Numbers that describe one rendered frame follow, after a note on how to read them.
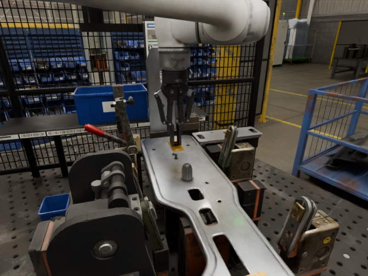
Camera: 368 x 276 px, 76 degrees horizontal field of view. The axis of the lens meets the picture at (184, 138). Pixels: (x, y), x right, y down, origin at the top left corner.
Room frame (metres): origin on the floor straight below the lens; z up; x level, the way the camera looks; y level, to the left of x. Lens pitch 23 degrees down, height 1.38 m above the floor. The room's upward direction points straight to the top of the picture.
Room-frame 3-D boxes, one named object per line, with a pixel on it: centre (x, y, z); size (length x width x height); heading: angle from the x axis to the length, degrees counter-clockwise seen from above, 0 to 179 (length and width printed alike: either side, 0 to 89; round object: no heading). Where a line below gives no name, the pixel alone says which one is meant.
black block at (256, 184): (0.57, -0.19, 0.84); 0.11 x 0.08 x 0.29; 106
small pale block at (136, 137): (0.75, 0.17, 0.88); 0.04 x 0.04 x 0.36; 16
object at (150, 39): (1.26, 0.09, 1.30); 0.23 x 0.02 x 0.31; 106
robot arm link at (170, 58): (0.71, 0.03, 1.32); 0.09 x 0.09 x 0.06
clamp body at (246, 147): (0.71, -0.19, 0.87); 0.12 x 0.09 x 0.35; 106
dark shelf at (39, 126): (1.06, 0.34, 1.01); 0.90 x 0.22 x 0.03; 106
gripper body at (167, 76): (0.71, 0.03, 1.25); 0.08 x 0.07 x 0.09; 106
